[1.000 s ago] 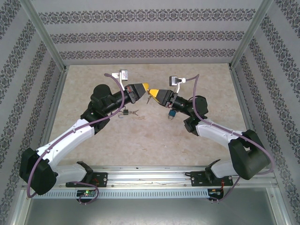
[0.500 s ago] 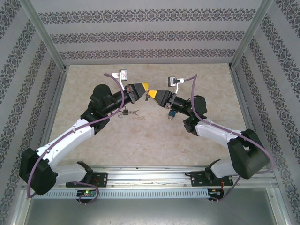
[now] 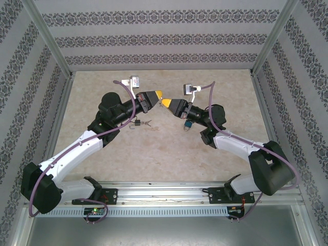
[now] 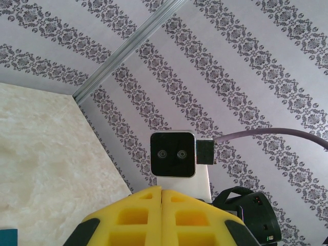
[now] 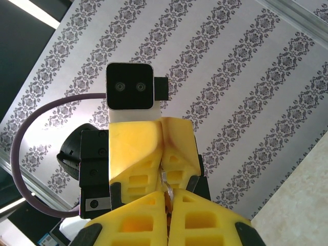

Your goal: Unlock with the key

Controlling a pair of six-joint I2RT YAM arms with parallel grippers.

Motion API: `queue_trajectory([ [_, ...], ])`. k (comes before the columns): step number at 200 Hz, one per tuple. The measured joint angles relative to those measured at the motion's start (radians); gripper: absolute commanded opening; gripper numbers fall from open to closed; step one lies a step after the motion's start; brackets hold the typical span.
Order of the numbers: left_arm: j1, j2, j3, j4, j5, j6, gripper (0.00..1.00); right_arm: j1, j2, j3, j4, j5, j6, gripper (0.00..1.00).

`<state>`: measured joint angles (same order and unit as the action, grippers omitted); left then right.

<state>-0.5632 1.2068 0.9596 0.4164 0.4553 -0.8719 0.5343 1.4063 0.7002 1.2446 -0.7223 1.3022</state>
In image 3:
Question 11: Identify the circuit board with green light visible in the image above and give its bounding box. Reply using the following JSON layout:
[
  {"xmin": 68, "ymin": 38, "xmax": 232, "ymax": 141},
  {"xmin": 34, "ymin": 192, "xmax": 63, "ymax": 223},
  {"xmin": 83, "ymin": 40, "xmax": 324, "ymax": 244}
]
[{"xmin": 85, "ymin": 207, "xmax": 106, "ymax": 216}]

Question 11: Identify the grey metal shelf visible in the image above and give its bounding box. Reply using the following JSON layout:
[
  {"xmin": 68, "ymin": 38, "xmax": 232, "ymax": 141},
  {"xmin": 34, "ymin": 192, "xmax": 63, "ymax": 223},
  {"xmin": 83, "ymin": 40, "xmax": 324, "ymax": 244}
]
[{"xmin": 25, "ymin": 217, "xmax": 304, "ymax": 246}]

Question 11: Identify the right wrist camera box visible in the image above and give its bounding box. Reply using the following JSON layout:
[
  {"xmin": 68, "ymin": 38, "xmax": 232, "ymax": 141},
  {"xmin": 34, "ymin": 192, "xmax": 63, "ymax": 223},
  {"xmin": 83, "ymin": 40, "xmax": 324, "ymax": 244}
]
[{"xmin": 182, "ymin": 84, "xmax": 203, "ymax": 102}]

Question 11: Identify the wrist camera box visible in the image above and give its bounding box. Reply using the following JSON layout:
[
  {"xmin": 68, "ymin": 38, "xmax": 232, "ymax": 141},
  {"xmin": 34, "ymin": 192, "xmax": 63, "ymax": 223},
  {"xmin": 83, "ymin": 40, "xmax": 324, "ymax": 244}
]
[
  {"xmin": 120, "ymin": 76, "xmax": 141, "ymax": 97},
  {"xmin": 182, "ymin": 84, "xmax": 203, "ymax": 102}
]

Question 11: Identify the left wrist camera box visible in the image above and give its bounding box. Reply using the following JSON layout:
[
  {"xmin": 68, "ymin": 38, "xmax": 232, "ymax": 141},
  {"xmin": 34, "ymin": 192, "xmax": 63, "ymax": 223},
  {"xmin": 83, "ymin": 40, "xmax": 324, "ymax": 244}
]
[{"xmin": 120, "ymin": 76, "xmax": 141, "ymax": 97}]

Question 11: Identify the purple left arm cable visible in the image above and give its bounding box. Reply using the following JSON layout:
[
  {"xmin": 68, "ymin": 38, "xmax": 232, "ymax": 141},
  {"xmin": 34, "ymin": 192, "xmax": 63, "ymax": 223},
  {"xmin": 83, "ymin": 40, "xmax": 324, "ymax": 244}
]
[{"xmin": 28, "ymin": 79, "xmax": 136, "ymax": 225}]

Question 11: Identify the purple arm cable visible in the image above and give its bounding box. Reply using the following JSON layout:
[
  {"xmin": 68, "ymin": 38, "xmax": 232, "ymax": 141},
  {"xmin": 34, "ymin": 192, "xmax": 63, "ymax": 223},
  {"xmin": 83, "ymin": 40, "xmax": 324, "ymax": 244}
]
[
  {"xmin": 198, "ymin": 81, "xmax": 300, "ymax": 223},
  {"xmin": 28, "ymin": 79, "xmax": 136, "ymax": 225}
]

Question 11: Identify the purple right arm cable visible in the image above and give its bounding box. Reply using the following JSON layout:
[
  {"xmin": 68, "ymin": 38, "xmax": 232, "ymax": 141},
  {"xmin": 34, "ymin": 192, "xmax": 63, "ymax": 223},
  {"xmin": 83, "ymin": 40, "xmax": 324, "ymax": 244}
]
[{"xmin": 198, "ymin": 81, "xmax": 300, "ymax": 223}]

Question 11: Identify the aluminium side rail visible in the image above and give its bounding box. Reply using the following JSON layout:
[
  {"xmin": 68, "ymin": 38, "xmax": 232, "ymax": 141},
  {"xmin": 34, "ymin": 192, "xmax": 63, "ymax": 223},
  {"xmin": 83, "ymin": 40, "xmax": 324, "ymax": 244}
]
[
  {"xmin": 37, "ymin": 75, "xmax": 75, "ymax": 187},
  {"xmin": 251, "ymin": 74, "xmax": 292, "ymax": 184}
]

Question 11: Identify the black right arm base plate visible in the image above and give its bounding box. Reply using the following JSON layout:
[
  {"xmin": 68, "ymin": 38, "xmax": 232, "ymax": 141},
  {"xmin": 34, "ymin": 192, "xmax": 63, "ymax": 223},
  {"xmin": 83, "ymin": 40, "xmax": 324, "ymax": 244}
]
[{"xmin": 209, "ymin": 186, "xmax": 256, "ymax": 205}]

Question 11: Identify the aluminium mounting rail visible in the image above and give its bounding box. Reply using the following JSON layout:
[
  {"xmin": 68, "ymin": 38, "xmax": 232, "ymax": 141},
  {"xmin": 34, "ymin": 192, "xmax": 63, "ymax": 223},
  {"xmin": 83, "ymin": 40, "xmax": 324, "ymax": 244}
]
[{"xmin": 24, "ymin": 180, "xmax": 304, "ymax": 207}]

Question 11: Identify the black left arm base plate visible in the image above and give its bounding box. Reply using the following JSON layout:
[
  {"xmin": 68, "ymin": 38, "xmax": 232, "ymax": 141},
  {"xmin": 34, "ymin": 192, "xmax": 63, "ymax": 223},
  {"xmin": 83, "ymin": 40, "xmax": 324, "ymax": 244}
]
[{"xmin": 71, "ymin": 188, "xmax": 118, "ymax": 206}]

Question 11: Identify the aluminium frame post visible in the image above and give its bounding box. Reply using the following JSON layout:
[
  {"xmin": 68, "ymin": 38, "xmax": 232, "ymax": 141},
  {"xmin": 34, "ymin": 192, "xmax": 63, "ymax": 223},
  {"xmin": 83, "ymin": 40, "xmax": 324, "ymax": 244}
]
[
  {"xmin": 20, "ymin": 0, "xmax": 76, "ymax": 79},
  {"xmin": 250, "ymin": 0, "xmax": 300, "ymax": 76}
]

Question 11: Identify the slotted grey cable duct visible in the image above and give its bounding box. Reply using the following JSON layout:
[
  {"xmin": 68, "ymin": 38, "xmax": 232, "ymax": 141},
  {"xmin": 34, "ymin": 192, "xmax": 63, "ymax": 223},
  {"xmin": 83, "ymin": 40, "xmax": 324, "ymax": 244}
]
[{"xmin": 35, "ymin": 207, "xmax": 229, "ymax": 217}]

